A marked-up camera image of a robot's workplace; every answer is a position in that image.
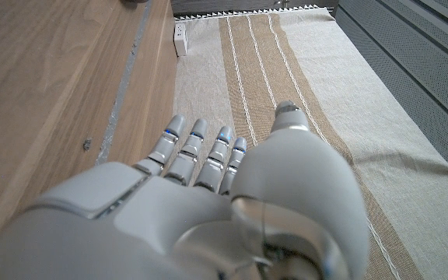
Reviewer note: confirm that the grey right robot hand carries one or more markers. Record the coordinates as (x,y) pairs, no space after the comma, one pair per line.
(267,202)

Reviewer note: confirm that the beige striped curtain backdrop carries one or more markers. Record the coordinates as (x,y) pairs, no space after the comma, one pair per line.
(325,97)

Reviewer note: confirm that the white power strip box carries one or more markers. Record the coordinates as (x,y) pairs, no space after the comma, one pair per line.
(180,39)

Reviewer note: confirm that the grey tape strip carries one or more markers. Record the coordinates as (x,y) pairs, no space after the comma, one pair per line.
(124,78)

